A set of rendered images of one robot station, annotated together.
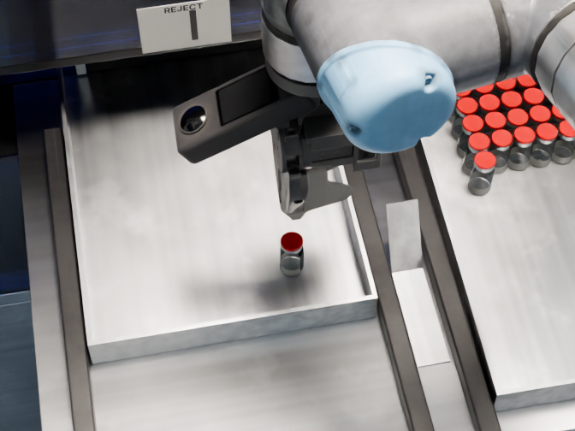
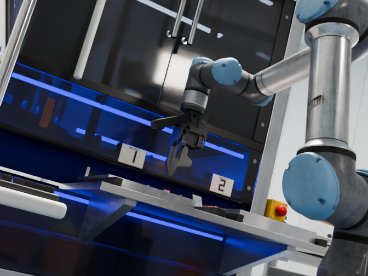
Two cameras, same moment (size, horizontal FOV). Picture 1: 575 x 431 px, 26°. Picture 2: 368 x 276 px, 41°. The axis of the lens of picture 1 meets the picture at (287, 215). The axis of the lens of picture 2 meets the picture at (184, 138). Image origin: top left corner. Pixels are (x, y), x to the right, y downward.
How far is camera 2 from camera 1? 1.37 m
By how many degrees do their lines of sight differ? 69
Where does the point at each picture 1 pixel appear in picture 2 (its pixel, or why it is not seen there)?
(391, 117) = (231, 65)
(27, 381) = not seen: outside the picture
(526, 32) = (252, 76)
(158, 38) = (124, 156)
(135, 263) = not seen: hidden behind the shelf
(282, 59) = (190, 96)
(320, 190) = (184, 156)
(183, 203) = not seen: hidden behind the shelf
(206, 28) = (137, 160)
